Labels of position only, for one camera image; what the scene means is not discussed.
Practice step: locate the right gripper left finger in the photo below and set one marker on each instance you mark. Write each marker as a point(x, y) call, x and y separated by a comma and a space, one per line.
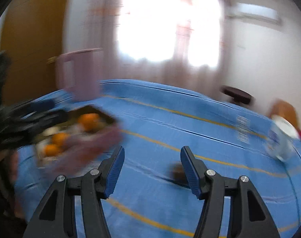
point(55, 214)

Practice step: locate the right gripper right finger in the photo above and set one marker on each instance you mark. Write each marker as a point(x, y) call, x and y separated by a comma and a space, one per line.
point(249, 215)

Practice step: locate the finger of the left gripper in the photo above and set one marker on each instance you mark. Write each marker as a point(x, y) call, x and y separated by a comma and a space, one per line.
point(34, 123)
point(26, 108)

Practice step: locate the orange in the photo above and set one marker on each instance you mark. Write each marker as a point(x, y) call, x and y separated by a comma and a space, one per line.
point(59, 139)
point(52, 150)
point(89, 122)

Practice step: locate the dark passion fruit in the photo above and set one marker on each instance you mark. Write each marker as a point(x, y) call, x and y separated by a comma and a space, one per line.
point(177, 173)

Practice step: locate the person left hand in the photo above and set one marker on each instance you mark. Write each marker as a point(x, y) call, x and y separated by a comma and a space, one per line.
point(13, 173)

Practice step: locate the metal tin box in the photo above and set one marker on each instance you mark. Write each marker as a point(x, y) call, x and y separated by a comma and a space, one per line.
point(81, 147)

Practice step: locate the brown wooden door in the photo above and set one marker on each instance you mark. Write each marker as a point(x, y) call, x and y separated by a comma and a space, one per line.
point(32, 38)

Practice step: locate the white blue floral mug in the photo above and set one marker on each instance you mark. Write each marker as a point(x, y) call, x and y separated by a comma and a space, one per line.
point(279, 143)

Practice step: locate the blue plaid tablecloth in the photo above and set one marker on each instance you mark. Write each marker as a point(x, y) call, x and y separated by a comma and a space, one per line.
point(156, 120)

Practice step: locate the dark round stool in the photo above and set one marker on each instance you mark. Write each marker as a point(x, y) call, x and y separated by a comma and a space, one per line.
point(238, 96)

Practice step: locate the floral sheer curtain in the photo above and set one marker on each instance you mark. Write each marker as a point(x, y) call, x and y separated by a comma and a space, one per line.
point(173, 42)

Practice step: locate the white air conditioner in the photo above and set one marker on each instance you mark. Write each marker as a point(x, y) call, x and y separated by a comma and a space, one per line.
point(255, 12)

